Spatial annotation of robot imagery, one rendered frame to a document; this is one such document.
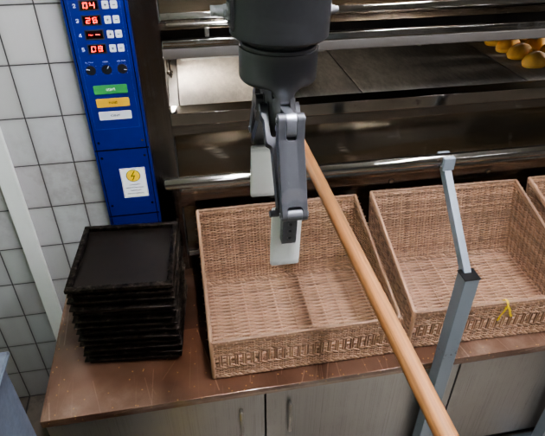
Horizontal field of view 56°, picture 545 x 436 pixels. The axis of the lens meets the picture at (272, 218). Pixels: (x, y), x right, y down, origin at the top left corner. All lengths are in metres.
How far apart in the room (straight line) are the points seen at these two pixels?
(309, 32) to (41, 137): 1.26
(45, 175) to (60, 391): 0.63
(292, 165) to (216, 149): 1.18
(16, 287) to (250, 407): 0.92
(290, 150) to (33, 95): 1.19
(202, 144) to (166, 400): 0.76
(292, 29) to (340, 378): 1.24
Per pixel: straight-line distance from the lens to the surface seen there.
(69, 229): 1.80
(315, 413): 1.69
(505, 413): 2.07
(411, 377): 0.80
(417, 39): 1.49
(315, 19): 0.47
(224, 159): 1.65
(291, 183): 0.47
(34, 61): 1.56
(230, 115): 1.58
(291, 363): 1.56
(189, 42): 1.35
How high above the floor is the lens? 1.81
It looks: 36 degrees down
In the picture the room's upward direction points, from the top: straight up
